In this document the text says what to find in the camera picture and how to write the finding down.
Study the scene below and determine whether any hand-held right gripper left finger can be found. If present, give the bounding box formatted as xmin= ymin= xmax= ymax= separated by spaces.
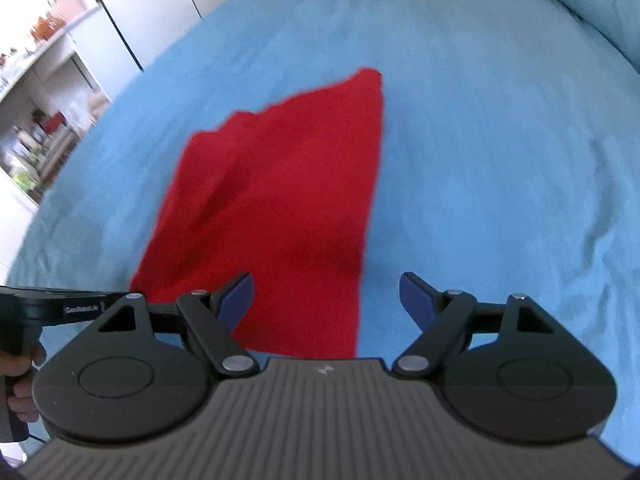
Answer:
xmin=87 ymin=271 xmax=259 ymax=377

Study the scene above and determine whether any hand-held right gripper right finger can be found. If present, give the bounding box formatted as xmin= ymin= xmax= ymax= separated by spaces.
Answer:
xmin=392 ymin=272 xmax=556 ymax=376

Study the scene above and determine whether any red knit sweater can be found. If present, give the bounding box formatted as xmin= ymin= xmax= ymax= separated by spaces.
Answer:
xmin=129 ymin=67 xmax=386 ymax=361

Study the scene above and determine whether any person's left hand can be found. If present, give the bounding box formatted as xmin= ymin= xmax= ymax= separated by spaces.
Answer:
xmin=0 ymin=351 xmax=41 ymax=425

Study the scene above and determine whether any bed with blue sheet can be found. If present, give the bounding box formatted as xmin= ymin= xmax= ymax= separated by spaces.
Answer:
xmin=5 ymin=0 xmax=640 ymax=466

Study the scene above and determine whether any white shelf unit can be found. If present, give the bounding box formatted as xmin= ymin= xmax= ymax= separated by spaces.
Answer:
xmin=0 ymin=2 xmax=115 ymax=207

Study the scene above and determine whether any orange bear figure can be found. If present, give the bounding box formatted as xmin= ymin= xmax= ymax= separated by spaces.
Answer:
xmin=31 ymin=14 xmax=62 ymax=43

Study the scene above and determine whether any pink storage basket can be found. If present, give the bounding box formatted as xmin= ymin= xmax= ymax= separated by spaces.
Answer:
xmin=49 ymin=0 xmax=87 ymax=22

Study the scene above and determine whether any white wardrobe with grey band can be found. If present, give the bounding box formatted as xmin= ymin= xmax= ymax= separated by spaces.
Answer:
xmin=82 ymin=0 xmax=237 ymax=72

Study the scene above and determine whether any blue duvet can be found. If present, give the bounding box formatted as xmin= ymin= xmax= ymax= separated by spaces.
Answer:
xmin=515 ymin=0 xmax=640 ymax=72

